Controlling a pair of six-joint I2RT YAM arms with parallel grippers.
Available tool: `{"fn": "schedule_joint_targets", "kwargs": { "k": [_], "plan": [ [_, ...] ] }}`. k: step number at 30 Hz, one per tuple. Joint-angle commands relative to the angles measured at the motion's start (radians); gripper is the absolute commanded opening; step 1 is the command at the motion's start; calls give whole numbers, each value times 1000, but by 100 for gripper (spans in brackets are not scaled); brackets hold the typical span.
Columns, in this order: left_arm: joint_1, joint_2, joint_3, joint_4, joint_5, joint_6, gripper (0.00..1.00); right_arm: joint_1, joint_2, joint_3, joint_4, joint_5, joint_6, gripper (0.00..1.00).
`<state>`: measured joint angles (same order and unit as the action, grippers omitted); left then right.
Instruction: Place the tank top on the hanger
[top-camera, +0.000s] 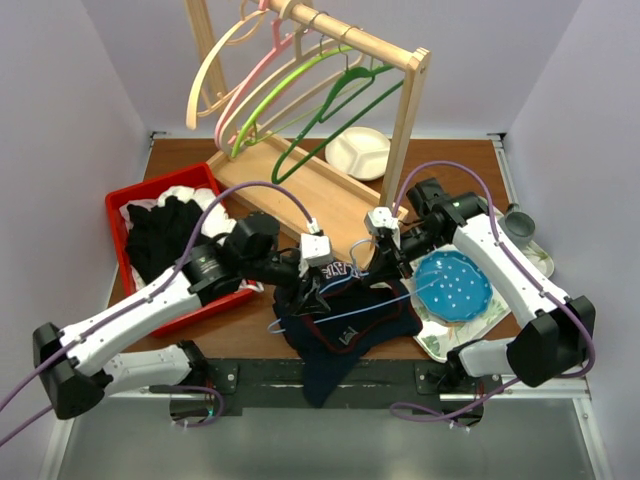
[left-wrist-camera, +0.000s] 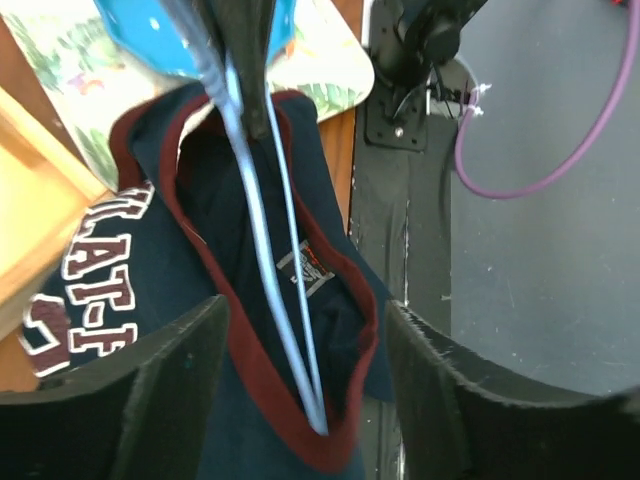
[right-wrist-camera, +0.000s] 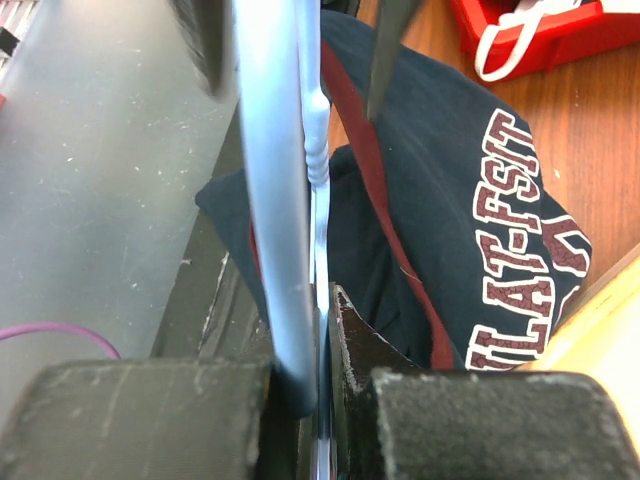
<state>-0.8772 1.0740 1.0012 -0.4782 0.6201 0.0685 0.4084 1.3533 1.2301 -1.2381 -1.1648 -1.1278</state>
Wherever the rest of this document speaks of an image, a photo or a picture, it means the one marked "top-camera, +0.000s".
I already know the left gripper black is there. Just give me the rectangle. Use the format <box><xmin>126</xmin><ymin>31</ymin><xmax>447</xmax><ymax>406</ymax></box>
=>
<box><xmin>242</xmin><ymin>252</ymin><xmax>331</xmax><ymax>315</ymax></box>

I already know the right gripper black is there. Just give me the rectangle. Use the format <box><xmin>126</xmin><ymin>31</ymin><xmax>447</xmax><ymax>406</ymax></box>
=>
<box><xmin>362</xmin><ymin>222</ymin><xmax>447</xmax><ymax>286</ymax></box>

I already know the light blue wire hanger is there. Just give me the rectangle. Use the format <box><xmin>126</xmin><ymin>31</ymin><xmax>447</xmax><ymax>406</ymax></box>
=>
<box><xmin>267</xmin><ymin>239</ymin><xmax>442</xmax><ymax>335</ymax></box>

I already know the navy tank top red trim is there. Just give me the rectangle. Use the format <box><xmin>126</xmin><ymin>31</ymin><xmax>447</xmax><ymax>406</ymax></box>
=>
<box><xmin>273</xmin><ymin>261</ymin><xmax>422</xmax><ymax>408</ymax></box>

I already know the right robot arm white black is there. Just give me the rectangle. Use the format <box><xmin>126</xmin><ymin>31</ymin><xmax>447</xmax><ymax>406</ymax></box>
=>
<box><xmin>364</xmin><ymin>178</ymin><xmax>596</xmax><ymax>393</ymax></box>

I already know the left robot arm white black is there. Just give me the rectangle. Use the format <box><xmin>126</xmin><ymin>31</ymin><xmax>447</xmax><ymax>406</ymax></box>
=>
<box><xmin>32</xmin><ymin>212</ymin><xmax>333</xmax><ymax>420</ymax></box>

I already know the wooden hanger rack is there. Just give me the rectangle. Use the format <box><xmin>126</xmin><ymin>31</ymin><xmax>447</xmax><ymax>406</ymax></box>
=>
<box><xmin>209</xmin><ymin>1</ymin><xmax>430</xmax><ymax>260</ymax></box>

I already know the dark green hanger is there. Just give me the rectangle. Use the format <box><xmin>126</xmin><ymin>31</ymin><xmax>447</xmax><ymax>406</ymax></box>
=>
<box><xmin>270</xmin><ymin>63</ymin><xmax>404</xmax><ymax>185</ymax></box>

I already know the beige plastic hanger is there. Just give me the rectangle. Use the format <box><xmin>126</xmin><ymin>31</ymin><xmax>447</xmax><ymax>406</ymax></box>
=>
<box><xmin>215</xmin><ymin>19</ymin><xmax>351</xmax><ymax>157</ymax></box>

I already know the lime green hanger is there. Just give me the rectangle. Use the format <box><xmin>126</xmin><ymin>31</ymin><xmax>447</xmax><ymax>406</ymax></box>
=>
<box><xmin>221</xmin><ymin>41</ymin><xmax>364</xmax><ymax>158</ymax></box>

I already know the natural wooden hanger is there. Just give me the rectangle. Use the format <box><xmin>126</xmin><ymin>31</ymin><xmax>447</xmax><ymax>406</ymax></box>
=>
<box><xmin>185</xmin><ymin>1</ymin><xmax>266</xmax><ymax>130</ymax></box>

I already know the pink plastic hanger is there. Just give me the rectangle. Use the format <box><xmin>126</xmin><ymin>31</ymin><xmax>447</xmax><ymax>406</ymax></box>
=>
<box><xmin>214</xmin><ymin>18</ymin><xmax>307</xmax><ymax>149</ymax></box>

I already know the blue dotted plate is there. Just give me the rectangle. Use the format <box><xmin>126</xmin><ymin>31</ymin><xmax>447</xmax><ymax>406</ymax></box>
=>
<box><xmin>413</xmin><ymin>250</ymin><xmax>493</xmax><ymax>323</ymax></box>

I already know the floral leaf tray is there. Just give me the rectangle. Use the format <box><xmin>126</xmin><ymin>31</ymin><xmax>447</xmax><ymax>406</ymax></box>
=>
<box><xmin>399</xmin><ymin>197</ymin><xmax>555</xmax><ymax>364</ymax></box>

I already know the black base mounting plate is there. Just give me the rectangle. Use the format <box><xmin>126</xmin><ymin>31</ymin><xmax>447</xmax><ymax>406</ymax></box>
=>
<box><xmin>181</xmin><ymin>358</ymin><xmax>501</xmax><ymax>416</ymax></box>

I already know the white divided dish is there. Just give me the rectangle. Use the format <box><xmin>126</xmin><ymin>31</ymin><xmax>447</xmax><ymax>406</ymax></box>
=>
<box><xmin>325</xmin><ymin>127</ymin><xmax>391</xmax><ymax>182</ymax></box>

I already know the white garment in bin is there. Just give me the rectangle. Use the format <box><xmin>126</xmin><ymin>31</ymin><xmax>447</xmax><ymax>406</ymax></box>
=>
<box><xmin>119</xmin><ymin>185</ymin><xmax>267</xmax><ymax>295</ymax></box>

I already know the grey ceramic cup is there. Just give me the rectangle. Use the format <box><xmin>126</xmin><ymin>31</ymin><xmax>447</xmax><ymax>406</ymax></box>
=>
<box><xmin>500</xmin><ymin>203</ymin><xmax>536</xmax><ymax>250</ymax></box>

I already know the red plastic bin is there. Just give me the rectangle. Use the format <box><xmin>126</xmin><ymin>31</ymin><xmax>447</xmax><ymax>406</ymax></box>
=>
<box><xmin>105</xmin><ymin>163</ymin><xmax>264</xmax><ymax>338</ymax></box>

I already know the black garment in bin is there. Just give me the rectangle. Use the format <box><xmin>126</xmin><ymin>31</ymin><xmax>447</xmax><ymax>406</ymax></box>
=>
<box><xmin>125</xmin><ymin>196</ymin><xmax>203</xmax><ymax>284</ymax></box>

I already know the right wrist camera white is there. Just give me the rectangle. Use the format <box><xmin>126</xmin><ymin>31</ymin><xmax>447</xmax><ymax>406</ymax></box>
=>
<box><xmin>364</xmin><ymin>206</ymin><xmax>400</xmax><ymax>236</ymax></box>

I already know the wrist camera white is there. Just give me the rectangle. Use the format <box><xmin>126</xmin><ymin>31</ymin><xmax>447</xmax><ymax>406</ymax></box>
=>
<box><xmin>299</xmin><ymin>217</ymin><xmax>334</xmax><ymax>267</ymax></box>
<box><xmin>364</xmin><ymin>206</ymin><xmax>400</xmax><ymax>236</ymax></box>

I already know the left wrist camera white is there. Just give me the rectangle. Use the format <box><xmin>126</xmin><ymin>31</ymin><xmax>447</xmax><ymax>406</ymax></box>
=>
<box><xmin>299</xmin><ymin>217</ymin><xmax>334</xmax><ymax>267</ymax></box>

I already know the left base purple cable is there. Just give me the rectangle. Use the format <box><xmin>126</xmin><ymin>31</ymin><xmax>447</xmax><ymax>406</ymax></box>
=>
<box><xmin>169</xmin><ymin>383</ymin><xmax>225</xmax><ymax>429</ymax></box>

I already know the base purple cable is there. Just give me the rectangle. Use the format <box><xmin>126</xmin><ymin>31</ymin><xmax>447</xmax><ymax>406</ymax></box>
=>
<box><xmin>169</xmin><ymin>383</ymin><xmax>225</xmax><ymax>429</ymax></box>
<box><xmin>389</xmin><ymin>377</ymin><xmax>521</xmax><ymax>426</ymax></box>

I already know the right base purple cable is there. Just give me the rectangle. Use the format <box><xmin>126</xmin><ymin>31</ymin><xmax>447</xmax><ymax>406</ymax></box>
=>
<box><xmin>389</xmin><ymin>377</ymin><xmax>521</xmax><ymax>426</ymax></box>

